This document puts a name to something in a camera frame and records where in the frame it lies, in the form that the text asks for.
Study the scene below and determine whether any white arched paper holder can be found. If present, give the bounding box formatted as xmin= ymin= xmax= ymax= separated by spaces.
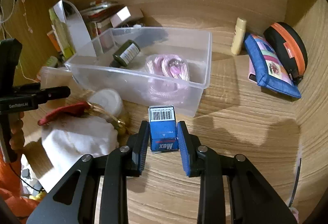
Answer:
xmin=52 ymin=0 xmax=96 ymax=57

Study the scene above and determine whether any small orange box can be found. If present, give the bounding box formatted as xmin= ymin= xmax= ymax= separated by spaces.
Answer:
xmin=47 ymin=30 xmax=62 ymax=52

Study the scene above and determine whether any red pouch gold tie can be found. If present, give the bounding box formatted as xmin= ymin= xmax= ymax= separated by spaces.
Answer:
xmin=37 ymin=101 xmax=127 ymax=135

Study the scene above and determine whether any blue patchwork pouch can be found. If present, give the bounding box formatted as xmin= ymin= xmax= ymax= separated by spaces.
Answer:
xmin=244 ymin=33 xmax=301 ymax=99

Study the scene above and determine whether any pink rope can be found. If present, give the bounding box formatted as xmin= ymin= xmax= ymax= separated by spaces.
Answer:
xmin=145 ymin=53 xmax=192 ymax=101

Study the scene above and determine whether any round white plastic container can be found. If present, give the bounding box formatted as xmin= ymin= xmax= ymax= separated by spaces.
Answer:
xmin=87 ymin=89 xmax=124 ymax=117

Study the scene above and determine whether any black orange zip case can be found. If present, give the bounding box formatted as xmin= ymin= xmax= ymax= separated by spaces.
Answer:
xmin=263 ymin=22 xmax=308 ymax=85

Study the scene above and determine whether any clear plastic storage bin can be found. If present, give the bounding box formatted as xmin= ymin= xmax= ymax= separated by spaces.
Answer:
xmin=64 ymin=27 xmax=212 ymax=117

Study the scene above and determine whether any pink phone under pouch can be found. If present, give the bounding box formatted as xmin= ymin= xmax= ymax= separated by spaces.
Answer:
xmin=248 ymin=59 xmax=257 ymax=83

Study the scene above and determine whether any orange green tube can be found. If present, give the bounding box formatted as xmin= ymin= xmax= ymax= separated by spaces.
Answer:
xmin=37 ymin=56 xmax=58 ymax=81

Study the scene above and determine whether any yellow green spray bottle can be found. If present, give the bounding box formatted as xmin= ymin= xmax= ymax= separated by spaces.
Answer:
xmin=49 ymin=8 xmax=75 ymax=60

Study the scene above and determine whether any cream lotion tube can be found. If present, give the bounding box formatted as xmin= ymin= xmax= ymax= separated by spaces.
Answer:
xmin=231 ymin=17 xmax=247 ymax=55

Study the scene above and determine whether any person hand on gripper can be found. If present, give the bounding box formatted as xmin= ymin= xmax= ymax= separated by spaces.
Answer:
xmin=9 ymin=112 xmax=25 ymax=154

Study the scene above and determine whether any blue Max staples box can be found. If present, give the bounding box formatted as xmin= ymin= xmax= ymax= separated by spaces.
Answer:
xmin=148 ymin=105 xmax=179 ymax=152

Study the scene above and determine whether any white cloth pouch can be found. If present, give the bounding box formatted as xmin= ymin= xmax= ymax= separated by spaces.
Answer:
xmin=41 ymin=116 xmax=118 ymax=192

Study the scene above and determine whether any stack of books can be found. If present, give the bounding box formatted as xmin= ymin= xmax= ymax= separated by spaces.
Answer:
xmin=80 ymin=0 xmax=124 ymax=39

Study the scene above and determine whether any white hanging cord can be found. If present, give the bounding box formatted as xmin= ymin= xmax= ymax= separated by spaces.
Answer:
xmin=0 ymin=0 xmax=34 ymax=84

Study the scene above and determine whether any dark green small bottle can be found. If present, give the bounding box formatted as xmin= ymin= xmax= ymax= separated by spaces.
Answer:
xmin=110 ymin=40 xmax=140 ymax=68

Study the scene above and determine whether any small white pink box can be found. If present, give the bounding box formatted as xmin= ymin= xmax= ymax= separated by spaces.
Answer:
xmin=110 ymin=6 xmax=144 ymax=28

